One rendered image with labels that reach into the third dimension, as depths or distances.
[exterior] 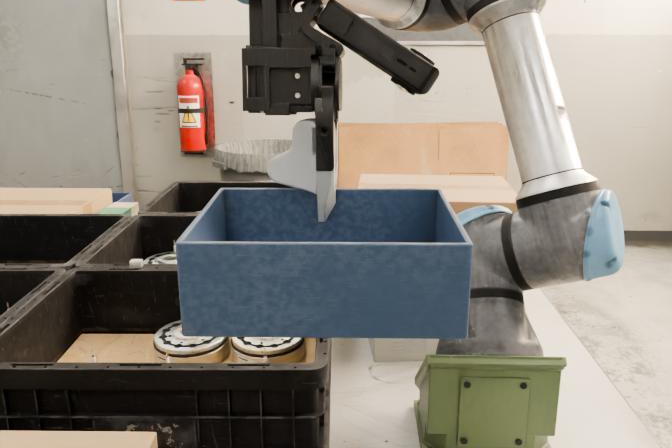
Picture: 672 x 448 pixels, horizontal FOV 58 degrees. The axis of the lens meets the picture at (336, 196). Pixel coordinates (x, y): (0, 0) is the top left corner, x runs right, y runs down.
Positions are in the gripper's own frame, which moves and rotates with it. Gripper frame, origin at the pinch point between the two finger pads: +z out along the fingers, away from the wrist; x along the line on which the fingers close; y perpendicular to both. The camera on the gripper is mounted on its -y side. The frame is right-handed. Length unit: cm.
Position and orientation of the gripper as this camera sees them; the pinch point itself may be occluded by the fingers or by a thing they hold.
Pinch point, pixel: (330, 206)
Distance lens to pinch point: 55.0
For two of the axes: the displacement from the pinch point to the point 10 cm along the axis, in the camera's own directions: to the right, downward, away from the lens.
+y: -10.0, -0.1, 0.5
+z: 0.0, 9.9, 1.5
